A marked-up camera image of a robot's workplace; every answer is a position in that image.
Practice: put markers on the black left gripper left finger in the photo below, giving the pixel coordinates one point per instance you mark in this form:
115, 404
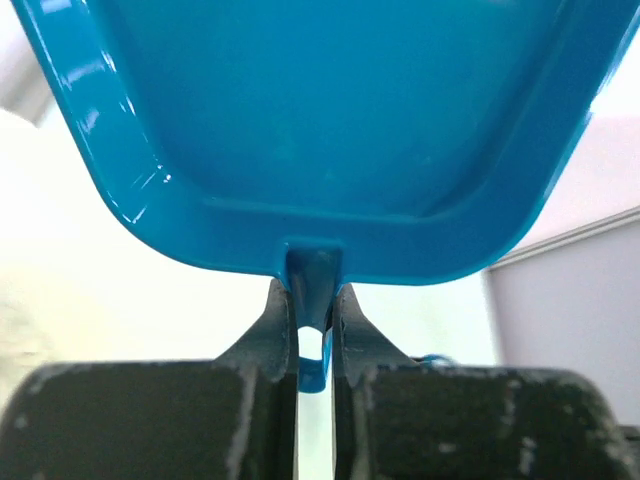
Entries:
271, 343

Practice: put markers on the blue plastic dustpan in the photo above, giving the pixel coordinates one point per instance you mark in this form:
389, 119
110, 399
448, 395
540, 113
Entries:
328, 142

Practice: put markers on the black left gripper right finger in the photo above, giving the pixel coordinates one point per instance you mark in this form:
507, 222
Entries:
358, 345

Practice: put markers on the aluminium corner post left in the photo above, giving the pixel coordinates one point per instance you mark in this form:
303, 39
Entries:
578, 234

